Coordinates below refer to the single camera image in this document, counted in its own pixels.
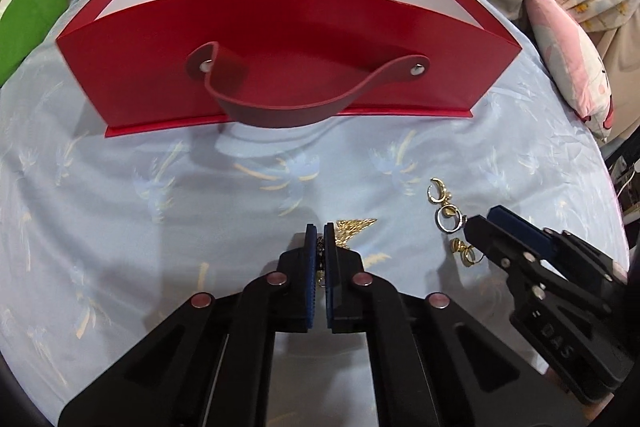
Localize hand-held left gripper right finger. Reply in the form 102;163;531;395
324;222;576;427

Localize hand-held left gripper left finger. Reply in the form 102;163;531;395
57;223;318;427

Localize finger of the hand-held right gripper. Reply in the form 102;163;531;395
462;214;551;303
487;206;628;290

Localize gold stud earrings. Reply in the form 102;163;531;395
450;238;483;267

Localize gold ring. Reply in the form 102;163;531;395
434;204;468;234

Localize gold brooch with black flower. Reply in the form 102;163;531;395
320;218;378;288

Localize gold hoop earring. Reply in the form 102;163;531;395
426;178;451;204

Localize red box with strap handle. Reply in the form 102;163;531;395
55;0;521;138

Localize dark furniture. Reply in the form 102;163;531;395
600;142;640;228

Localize beige curtain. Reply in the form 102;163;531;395
595;22;640;142

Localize light blue bed sheet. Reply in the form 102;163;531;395
0;0;626;427

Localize pink plush pillow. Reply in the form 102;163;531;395
522;0;613;140

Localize green round pillow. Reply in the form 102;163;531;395
0;0;68;88

